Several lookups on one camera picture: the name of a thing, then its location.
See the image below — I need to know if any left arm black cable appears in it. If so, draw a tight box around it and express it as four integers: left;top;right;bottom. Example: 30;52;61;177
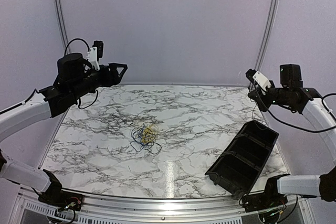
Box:
64;38;99;110

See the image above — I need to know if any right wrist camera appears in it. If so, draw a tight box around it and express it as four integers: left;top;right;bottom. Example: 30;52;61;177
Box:
245;69;273;90

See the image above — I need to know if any yellow cable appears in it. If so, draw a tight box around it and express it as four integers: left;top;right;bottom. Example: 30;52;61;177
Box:
140;124;160;145

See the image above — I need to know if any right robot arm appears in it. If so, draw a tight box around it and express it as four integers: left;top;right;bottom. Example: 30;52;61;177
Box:
246;64;335;207

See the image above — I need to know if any black three-compartment bin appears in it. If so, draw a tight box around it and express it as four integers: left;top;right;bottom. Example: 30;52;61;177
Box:
205;120;279;199

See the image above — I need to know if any right aluminium frame post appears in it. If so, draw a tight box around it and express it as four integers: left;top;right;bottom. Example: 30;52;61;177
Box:
254;0;279;70

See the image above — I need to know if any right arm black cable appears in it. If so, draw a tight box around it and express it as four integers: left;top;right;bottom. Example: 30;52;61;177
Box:
256;87;336;133

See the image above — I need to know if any left aluminium frame post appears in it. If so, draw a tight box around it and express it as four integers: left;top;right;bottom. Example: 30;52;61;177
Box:
38;0;71;169

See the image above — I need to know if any aluminium front rail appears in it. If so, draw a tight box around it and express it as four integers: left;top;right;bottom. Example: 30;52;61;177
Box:
8;186;315;223

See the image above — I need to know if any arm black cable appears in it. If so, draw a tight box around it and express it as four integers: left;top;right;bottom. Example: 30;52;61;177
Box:
64;38;99;110
256;87;336;133

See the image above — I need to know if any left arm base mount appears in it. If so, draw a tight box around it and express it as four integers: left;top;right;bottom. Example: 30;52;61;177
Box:
38;169;83;211

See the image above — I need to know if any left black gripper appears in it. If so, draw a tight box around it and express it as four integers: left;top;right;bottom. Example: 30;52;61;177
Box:
70;62;127;100

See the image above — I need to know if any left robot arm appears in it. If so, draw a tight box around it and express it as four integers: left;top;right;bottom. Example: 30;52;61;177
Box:
1;51;128;206

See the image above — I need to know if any aluminium frame post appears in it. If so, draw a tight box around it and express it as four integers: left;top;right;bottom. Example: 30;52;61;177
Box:
38;0;71;169
254;0;279;70

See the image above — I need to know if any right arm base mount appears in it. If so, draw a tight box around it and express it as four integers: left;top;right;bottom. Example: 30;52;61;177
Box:
240;174;288;212

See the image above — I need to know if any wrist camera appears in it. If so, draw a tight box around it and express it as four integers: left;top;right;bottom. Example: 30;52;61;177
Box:
87;40;104;71
245;69;273;90

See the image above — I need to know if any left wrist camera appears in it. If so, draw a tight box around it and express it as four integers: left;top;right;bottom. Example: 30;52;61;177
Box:
87;40;104;71

